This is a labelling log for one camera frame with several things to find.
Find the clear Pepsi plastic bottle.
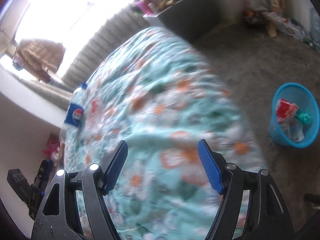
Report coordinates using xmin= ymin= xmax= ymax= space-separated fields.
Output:
xmin=59 ymin=83 xmax=87 ymax=143

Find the red snack bag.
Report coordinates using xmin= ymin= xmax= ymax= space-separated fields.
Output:
xmin=276 ymin=99 xmax=299 ymax=123

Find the blue plastic trash basket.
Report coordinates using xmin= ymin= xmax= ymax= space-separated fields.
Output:
xmin=270 ymin=82 xmax=319 ymax=148

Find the blue white paper sheet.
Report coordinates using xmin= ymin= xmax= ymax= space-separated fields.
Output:
xmin=289 ymin=119 xmax=304 ymax=143

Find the floral teal bed quilt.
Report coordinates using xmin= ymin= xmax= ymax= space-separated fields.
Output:
xmin=64 ymin=27 xmax=266 ymax=239

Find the green crumpled wrapper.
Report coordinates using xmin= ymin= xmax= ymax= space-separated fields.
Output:
xmin=296 ymin=111 xmax=312 ymax=126

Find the beige hanging jacket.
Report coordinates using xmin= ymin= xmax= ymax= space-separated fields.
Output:
xmin=16 ymin=39 xmax=66 ymax=73

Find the grey bedside cabinet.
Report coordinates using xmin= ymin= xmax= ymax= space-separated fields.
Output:
xmin=144 ymin=0 xmax=222 ymax=43

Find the pink cup on cabinet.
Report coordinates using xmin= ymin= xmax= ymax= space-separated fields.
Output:
xmin=136 ymin=0 xmax=153 ymax=15

